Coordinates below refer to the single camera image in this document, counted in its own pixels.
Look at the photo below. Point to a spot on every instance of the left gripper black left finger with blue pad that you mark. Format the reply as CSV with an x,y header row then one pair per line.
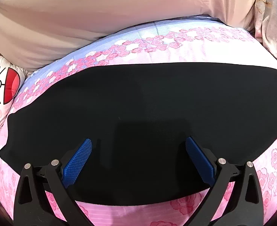
x,y
42,197

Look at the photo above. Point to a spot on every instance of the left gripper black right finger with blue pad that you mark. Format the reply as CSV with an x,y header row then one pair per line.
x,y
234,197

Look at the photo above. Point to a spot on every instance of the black pants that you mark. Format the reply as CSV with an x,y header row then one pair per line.
x,y
138,118

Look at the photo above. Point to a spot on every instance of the white cartoon face pillow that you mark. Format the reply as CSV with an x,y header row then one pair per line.
x,y
11,79

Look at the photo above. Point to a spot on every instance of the pink rose bed sheet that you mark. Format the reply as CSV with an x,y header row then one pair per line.
x,y
194,38

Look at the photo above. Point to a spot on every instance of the floral satin pillow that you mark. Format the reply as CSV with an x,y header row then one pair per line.
x,y
266,24

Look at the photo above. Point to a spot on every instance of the beige quilt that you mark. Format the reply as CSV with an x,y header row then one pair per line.
x,y
34,33

